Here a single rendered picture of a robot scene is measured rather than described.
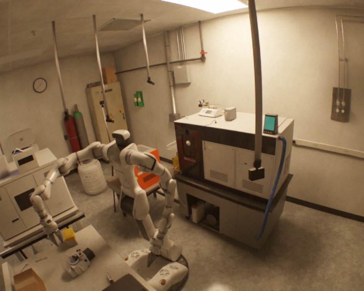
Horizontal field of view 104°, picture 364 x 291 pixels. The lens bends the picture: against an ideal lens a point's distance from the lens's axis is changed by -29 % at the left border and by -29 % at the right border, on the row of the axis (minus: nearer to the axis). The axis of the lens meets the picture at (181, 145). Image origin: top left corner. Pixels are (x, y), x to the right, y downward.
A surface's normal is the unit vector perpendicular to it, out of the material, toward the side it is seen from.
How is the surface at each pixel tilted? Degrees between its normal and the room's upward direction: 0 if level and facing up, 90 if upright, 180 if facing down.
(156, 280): 0
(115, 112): 90
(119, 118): 90
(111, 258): 0
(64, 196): 90
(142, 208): 89
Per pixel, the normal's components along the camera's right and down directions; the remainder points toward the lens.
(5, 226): 0.73, 0.18
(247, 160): -0.68, 0.33
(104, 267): -0.11, -0.93
